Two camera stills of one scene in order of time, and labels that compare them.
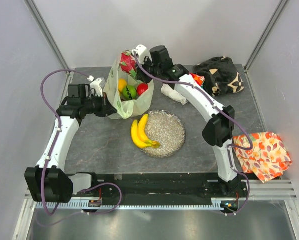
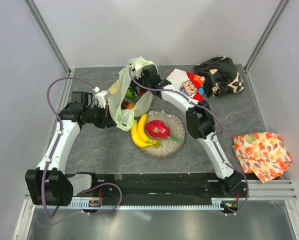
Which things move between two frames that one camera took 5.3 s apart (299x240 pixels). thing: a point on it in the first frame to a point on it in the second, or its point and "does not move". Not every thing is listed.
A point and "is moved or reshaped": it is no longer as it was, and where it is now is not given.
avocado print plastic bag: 122,108 is moved or reshaped
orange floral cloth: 268,157 does not move
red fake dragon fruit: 128,63 to 159,129
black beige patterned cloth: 221,76 does not move
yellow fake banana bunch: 139,135 does not move
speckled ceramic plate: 165,127 does not move
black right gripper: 140,76 to 133,86
